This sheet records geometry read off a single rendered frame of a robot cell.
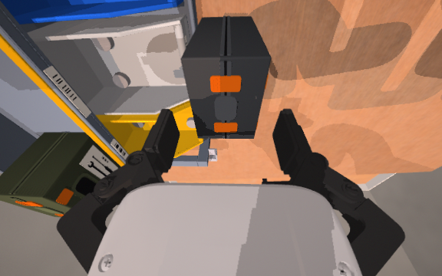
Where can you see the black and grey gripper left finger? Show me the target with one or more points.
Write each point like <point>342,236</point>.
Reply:
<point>83,226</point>

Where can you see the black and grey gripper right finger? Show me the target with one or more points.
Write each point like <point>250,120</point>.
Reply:
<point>374,236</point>

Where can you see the orange flat bar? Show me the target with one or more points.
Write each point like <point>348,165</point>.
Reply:
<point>18,59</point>

